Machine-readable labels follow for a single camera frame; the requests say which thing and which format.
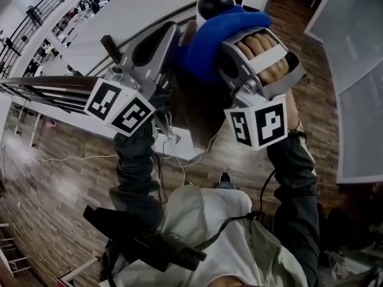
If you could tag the grey frosted glass panel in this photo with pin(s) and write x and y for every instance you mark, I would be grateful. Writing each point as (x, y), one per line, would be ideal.
(350, 25)
(362, 130)

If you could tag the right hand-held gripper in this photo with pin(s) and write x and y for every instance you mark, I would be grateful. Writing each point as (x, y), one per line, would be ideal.
(269, 124)

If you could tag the black metal railing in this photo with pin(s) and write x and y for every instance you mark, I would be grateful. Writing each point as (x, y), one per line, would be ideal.
(30, 13)

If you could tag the person's right hand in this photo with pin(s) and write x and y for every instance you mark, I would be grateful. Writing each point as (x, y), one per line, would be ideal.
(257, 43)

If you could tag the white frame with red edge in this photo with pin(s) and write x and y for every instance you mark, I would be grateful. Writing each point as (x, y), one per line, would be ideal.
(74, 274)

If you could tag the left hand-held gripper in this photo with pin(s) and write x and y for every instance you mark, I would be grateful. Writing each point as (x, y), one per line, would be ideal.
(103, 100)

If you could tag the white table frame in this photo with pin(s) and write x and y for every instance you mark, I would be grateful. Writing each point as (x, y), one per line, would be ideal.
(36, 127)

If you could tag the wooden handrail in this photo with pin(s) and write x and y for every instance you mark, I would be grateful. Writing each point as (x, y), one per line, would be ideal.
(60, 81)

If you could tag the person's shoe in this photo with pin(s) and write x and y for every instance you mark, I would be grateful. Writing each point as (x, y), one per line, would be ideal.
(224, 177)

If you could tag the person's right forearm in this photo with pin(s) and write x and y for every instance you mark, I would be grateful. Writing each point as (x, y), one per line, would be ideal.
(296, 175)

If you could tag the black bars under handrail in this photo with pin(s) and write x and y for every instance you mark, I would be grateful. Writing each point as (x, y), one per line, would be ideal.
(45, 97)

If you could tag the white power adapter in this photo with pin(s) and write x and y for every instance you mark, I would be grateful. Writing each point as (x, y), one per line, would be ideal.
(174, 137)

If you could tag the person's white shirt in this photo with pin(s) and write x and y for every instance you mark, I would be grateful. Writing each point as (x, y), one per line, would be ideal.
(215, 244)

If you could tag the clear plastic bag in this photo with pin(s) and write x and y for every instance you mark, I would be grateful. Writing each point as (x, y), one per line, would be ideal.
(338, 263)

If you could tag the small dark wooden post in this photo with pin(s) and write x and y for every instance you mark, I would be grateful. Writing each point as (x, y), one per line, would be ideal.
(110, 48)

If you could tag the white security camera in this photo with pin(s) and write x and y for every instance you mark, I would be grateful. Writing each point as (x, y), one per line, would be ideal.
(215, 4)

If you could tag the white metal rack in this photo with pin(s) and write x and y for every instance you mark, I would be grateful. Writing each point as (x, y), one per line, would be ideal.
(13, 250)

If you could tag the black chest-mounted device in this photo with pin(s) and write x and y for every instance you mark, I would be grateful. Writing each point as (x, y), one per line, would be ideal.
(134, 235)

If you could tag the dark wooden stand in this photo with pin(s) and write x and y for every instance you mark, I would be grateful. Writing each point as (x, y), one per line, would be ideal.
(203, 115)

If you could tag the white base board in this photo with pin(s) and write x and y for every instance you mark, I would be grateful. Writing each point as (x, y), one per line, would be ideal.
(179, 152)

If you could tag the blue cloth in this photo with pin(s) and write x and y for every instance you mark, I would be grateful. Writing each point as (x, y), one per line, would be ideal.
(206, 46)

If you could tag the person's jeans leg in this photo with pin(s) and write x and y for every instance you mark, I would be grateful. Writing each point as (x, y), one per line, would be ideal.
(226, 186)

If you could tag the black bag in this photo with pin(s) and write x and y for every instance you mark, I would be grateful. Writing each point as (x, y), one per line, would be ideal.
(338, 229)

